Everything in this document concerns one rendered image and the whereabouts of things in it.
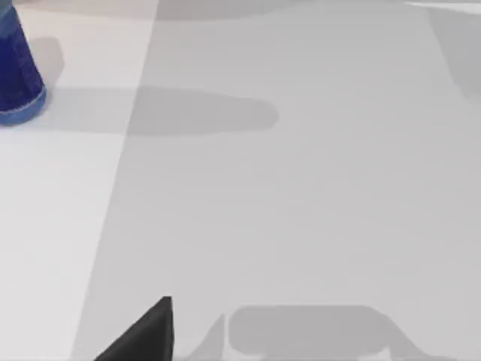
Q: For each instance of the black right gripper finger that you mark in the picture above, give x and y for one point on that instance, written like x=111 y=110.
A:
x=150 y=334

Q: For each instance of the blue cup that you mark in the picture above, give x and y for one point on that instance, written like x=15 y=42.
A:
x=17 y=75

